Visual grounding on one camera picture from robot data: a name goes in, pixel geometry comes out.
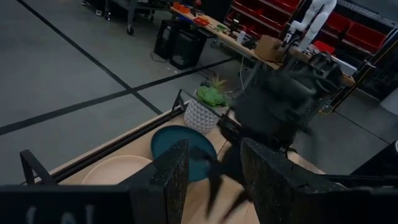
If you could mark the teal plate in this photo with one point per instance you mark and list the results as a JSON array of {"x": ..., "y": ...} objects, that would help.
[{"x": 174, "y": 140}]

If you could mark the white faceted planter pot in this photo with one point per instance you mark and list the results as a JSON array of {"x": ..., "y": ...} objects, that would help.
[{"x": 199, "y": 118}]

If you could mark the black aluminium table frame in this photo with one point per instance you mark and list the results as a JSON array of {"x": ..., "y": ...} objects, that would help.
[{"x": 118, "y": 141}]

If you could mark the long wooden workbench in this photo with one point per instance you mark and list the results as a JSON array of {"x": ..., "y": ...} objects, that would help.
[{"x": 230, "y": 39}]

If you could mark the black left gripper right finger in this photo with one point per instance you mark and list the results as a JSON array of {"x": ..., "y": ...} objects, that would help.
[{"x": 311, "y": 202}]

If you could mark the green succulent plant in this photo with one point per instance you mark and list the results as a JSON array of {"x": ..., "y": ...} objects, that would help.
[{"x": 211, "y": 95}]

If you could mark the red storage bin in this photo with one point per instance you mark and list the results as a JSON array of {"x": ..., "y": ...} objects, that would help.
[
  {"x": 337, "y": 21},
  {"x": 365, "y": 37}
]

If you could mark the black equipment box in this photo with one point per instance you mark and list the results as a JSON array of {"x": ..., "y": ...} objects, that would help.
[
  {"x": 166, "y": 37},
  {"x": 188, "y": 49}
]

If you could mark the brown cardboard box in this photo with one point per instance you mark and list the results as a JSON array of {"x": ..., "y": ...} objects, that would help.
[{"x": 269, "y": 48}]

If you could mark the beige plate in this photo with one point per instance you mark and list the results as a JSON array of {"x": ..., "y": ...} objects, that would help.
[{"x": 115, "y": 169}]

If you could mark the red flat tray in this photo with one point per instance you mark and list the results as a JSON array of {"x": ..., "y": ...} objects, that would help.
[{"x": 201, "y": 21}]

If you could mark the orange container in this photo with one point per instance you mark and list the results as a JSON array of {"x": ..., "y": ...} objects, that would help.
[{"x": 181, "y": 7}]

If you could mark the white plastic bottle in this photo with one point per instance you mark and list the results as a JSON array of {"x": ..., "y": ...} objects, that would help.
[{"x": 240, "y": 36}]

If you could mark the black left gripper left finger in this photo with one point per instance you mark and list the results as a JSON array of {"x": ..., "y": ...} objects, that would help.
[{"x": 93, "y": 205}]

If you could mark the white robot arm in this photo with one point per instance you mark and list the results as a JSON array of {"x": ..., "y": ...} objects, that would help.
[{"x": 314, "y": 21}]

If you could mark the black storage rack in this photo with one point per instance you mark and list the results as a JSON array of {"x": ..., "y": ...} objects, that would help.
[{"x": 382, "y": 18}]

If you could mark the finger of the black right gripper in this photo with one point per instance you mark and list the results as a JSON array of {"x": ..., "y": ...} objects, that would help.
[
  {"x": 236, "y": 202},
  {"x": 214, "y": 189}
]

